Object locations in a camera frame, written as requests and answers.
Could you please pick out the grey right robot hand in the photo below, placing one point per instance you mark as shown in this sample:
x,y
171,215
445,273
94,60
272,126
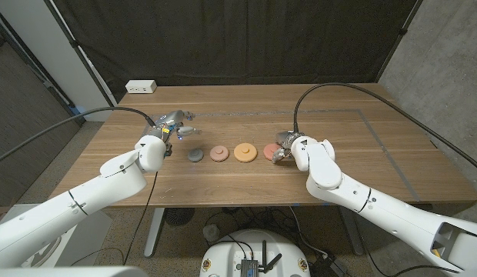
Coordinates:
x,y
286,140

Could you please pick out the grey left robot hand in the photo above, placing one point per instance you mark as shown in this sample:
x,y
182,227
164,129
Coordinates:
x,y
171,120

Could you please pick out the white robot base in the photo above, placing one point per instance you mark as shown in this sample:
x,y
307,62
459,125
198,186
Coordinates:
x,y
223,254

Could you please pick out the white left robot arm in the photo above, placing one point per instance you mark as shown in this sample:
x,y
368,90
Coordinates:
x,y
107,181

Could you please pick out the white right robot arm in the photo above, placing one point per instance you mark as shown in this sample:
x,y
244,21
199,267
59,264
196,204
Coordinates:
x,y
327,169

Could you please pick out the white power strip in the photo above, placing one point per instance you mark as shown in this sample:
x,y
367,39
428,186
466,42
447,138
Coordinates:
x,y
141,86

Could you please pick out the black round floor fan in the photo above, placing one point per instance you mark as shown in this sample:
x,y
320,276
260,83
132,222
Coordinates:
x,y
179,216

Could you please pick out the black backdrop curtain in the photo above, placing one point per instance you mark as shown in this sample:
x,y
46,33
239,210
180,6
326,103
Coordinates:
x,y
238,38

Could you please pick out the black backdrop stand pole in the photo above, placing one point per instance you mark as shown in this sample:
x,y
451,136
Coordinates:
x,y
400,36
81,54

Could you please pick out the metal table leg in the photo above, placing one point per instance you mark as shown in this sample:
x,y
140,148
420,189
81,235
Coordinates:
x,y
154,234
352,234

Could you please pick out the grey round floor object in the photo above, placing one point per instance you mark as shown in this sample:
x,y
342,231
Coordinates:
x,y
211,232

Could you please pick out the black power adapter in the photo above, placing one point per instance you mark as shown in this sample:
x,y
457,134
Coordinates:
x,y
327,266

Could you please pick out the black antenna radio box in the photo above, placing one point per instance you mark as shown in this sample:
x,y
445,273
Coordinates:
x,y
249,267

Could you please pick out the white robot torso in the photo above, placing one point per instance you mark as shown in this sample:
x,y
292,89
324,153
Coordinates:
x,y
69,272

